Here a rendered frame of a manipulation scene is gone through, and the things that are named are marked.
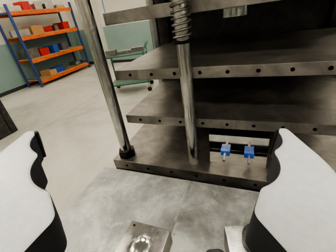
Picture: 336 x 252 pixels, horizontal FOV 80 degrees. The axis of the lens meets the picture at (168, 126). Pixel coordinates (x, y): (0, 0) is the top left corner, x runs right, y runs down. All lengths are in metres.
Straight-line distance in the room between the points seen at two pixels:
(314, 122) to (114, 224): 0.91
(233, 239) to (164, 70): 0.70
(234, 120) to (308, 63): 0.34
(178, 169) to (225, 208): 0.33
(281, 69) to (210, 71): 0.26
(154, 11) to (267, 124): 0.68
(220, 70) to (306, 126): 0.42
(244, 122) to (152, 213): 0.56
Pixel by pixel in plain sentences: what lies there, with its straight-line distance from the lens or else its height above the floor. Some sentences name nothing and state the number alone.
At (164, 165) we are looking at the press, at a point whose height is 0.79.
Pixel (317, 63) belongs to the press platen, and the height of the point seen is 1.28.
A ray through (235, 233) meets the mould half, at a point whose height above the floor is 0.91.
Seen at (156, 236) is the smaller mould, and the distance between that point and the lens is 0.77.
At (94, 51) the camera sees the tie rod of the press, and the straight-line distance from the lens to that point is 1.02.
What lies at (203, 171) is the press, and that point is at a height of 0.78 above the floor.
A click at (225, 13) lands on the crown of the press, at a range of 1.13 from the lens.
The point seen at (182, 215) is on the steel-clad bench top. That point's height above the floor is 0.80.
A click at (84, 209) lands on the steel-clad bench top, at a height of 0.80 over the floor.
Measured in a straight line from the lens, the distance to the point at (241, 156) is 1.07.
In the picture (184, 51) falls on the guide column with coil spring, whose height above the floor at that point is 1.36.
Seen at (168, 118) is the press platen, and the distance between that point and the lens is 1.05.
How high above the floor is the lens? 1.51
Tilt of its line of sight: 30 degrees down
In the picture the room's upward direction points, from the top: 9 degrees counter-clockwise
